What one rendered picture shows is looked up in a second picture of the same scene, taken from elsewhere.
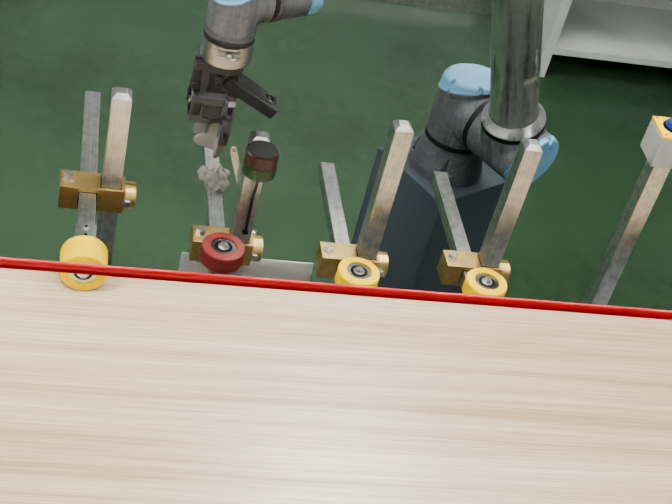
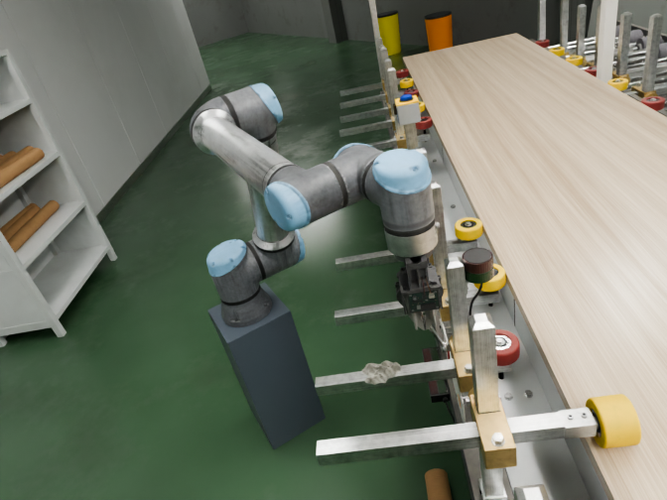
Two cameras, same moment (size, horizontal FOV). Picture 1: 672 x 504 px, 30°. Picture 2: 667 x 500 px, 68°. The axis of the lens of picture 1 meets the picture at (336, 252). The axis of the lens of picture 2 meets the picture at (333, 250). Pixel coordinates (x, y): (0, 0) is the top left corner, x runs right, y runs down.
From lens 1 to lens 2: 2.10 m
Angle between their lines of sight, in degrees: 53
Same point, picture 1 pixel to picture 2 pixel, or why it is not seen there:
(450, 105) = (241, 271)
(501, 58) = not seen: hidden behind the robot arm
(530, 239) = (211, 343)
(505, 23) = not seen: hidden behind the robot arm
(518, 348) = (525, 211)
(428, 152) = (251, 308)
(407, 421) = (632, 243)
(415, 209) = (278, 334)
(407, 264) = (296, 361)
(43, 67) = not seen: outside the picture
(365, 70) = (16, 429)
